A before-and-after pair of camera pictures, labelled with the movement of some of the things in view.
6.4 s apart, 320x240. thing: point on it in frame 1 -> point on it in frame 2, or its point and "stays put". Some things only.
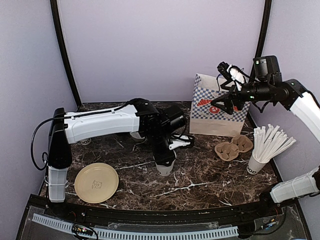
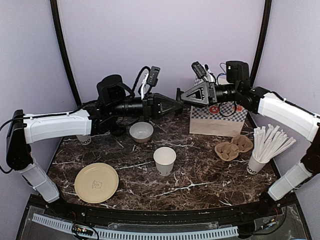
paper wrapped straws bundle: [269, 141] stays put
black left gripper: [162, 159] -> [152, 105]
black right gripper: [227, 97] -> [208, 96]
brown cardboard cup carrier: [229, 151] stays put
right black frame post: [263, 32] stays put
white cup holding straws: [253, 166] stays put
